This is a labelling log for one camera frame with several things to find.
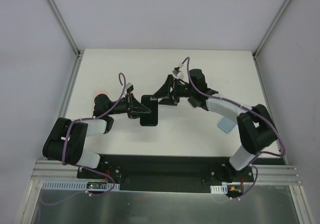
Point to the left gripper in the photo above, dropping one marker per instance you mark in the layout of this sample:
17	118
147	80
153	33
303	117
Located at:
129	106

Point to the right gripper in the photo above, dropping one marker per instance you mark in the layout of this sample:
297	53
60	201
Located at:
173	89

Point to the phone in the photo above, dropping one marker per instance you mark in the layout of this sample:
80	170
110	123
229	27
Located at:
226	125

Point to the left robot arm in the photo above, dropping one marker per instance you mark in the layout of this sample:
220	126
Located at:
66	141

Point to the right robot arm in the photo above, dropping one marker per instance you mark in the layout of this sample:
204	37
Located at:
255	127

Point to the pink phone case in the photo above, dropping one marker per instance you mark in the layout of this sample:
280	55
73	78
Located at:
99	92

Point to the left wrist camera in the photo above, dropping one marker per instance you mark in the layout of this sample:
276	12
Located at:
129	88

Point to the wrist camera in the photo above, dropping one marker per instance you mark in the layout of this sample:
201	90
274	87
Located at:
177	73
129	88

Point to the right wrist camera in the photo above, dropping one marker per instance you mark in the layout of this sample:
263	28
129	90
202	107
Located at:
177	73

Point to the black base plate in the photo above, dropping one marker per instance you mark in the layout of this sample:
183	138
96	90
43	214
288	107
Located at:
165	174

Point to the right white cable duct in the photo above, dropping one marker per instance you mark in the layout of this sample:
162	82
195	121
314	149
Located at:
219	189

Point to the white cable duct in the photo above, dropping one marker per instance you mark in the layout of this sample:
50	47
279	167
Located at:
68	185
219	189

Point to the aluminium frame rail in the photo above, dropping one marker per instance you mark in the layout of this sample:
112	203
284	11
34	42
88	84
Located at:
277	175

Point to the left white cable duct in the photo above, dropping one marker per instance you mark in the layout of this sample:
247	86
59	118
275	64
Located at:
68	185

